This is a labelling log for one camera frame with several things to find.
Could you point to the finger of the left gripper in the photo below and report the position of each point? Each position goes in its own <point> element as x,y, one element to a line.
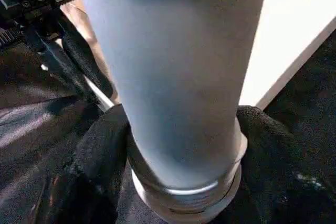
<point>89,61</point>

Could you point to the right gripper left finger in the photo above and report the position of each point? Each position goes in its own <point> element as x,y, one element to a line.
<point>89,171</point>

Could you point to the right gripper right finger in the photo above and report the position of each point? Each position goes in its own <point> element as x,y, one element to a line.
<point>283,182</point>

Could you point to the white plastic table leg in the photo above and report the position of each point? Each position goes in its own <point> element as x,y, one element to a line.
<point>178,77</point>

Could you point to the white plastic table top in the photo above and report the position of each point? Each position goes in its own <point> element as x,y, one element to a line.
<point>294,24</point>

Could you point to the black plastic mat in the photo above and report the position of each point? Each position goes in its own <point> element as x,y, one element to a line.
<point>31,129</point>

